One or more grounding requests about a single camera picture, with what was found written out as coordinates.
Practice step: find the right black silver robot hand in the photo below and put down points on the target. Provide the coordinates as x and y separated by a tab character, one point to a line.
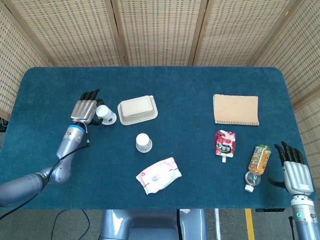
298	178

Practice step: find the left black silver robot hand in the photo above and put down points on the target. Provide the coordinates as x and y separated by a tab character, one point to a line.
83	110

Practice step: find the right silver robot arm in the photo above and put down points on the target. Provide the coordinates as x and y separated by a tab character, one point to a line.
306	217

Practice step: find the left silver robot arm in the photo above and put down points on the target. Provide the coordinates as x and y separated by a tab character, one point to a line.
62	152

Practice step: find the black under-table box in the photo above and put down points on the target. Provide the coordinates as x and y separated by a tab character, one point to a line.
270	210

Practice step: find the orange labelled plastic bottle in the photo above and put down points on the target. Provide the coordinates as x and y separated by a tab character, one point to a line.
260	160

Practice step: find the beige lidded food container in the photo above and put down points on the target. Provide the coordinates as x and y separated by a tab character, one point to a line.
137	110

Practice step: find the woven bamboo screen panel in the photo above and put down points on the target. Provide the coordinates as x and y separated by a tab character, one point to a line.
17	70
160	30
300	75
75	30
240	30

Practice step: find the red spouted drink pouch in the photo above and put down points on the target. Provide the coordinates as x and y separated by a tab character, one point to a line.
225	143

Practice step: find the tan spiral notebook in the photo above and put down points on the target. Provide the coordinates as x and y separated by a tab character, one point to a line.
236	110

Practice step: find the white metal table leg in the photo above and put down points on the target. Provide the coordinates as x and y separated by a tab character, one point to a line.
217	225

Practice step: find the pink white wet wipes pack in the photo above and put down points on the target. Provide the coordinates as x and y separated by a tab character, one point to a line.
158	176

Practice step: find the blue felt table cloth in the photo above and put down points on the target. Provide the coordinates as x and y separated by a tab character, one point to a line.
187	82

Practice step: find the grey robot torso base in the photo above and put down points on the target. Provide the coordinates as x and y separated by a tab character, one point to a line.
150	225

